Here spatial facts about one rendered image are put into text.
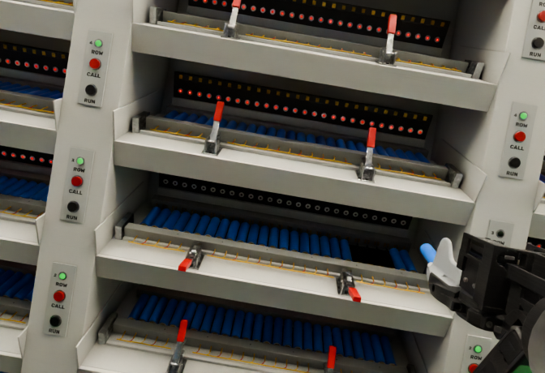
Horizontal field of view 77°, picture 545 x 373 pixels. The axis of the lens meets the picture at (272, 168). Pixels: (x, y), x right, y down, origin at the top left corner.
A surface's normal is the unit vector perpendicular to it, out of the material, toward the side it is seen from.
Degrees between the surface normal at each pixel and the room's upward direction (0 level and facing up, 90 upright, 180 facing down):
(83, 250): 90
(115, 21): 90
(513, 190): 90
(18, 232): 21
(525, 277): 90
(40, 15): 111
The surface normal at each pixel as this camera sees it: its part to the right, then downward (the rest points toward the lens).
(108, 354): 0.15, -0.91
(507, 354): -0.99, -0.14
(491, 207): -0.01, 0.03
